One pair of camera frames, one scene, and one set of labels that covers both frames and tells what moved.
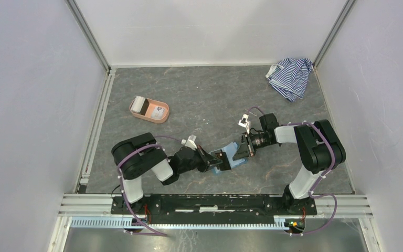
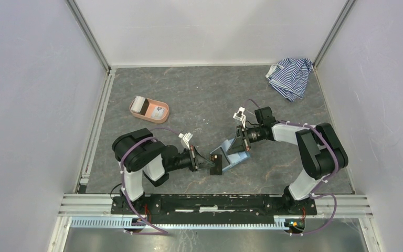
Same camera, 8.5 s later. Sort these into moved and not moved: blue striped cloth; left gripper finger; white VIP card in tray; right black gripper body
Moved: right black gripper body; left gripper finger
Not moved: white VIP card in tray; blue striped cloth
